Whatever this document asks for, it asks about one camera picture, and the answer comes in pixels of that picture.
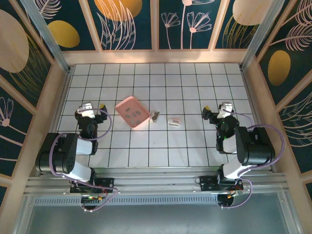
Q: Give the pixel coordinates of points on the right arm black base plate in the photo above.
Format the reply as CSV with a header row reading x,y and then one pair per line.
x,y
207,182

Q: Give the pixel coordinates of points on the wall panel yellow oval feather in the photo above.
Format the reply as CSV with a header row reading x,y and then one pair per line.
x,y
73,24

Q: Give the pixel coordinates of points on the wall panel single white flower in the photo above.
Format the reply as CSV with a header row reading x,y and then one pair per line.
x,y
12,136

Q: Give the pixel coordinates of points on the aluminium side rail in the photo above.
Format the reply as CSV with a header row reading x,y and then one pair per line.
x,y
64,92
249,92

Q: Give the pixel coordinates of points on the wall panel large cream disc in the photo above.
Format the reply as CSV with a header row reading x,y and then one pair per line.
x,y
24,73

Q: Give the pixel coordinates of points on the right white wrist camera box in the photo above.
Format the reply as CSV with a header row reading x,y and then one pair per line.
x,y
225,108

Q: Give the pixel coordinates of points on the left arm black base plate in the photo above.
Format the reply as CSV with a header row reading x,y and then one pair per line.
x,y
107,182

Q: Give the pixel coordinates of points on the wall panel ochre oval fern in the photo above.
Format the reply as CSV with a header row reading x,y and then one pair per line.
x,y
292,73

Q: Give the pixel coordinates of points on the wall panel white flower stems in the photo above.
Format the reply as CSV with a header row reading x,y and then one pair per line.
x,y
180,36

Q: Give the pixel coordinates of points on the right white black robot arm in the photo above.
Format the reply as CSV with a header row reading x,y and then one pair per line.
x,y
256,148

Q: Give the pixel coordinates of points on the perforated metal strip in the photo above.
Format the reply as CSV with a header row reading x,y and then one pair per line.
x,y
156,200

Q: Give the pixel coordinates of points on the wall panel orange circle leaves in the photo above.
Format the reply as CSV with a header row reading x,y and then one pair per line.
x,y
126,29

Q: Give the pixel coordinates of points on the wall panel pink leaf outlines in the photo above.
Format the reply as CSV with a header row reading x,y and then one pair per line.
x,y
297,131

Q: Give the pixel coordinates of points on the grey metal panel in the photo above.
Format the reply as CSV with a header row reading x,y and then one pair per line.
x,y
156,219

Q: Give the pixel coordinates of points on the aluminium corner post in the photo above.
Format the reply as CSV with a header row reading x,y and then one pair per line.
x,y
256,39
48,41

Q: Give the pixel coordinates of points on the wall panel cream circle grass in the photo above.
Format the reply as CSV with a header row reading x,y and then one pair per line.
x,y
226,36

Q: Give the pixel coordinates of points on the pink plastic tray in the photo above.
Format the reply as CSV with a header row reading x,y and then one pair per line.
x,y
124,104

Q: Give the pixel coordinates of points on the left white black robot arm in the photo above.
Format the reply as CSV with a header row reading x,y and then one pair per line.
x,y
61,151

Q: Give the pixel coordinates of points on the aluminium mounting rail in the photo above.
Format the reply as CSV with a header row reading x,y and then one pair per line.
x,y
156,180

